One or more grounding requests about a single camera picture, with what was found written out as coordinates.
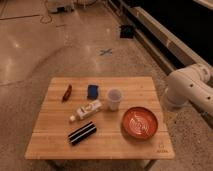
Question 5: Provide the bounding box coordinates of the black white striped eraser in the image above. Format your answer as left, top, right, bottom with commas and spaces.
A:
68, 122, 97, 145

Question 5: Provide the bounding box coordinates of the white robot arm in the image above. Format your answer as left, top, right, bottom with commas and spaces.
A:
161, 63, 213, 116

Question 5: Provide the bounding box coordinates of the translucent plastic cup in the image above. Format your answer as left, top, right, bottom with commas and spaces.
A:
106, 89, 122, 111

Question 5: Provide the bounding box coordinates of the blue sponge block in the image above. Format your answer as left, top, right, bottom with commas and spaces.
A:
87, 85, 98, 100

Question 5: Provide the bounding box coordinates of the white tube bottle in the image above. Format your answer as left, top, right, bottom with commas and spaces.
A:
69, 100, 102, 122

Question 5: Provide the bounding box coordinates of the red brown small tool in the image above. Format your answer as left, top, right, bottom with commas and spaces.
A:
62, 84, 72, 102

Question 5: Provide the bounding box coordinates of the wooden folding table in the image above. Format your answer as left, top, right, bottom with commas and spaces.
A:
25, 77, 175, 160

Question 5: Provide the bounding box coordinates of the orange ridged bowl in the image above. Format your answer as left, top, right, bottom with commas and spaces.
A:
122, 107, 158, 140

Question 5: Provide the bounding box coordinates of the black box on floor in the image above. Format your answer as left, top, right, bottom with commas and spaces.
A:
120, 25, 134, 38

